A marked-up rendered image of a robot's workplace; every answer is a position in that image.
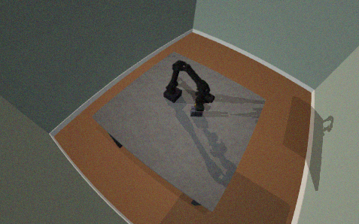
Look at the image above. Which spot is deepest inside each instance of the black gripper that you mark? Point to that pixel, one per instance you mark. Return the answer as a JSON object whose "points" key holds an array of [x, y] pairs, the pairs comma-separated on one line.
{"points": [[199, 103]]}

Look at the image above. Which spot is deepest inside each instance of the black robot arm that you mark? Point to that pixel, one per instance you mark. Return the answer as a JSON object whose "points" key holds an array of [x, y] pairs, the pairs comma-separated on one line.
{"points": [[201, 84]]}

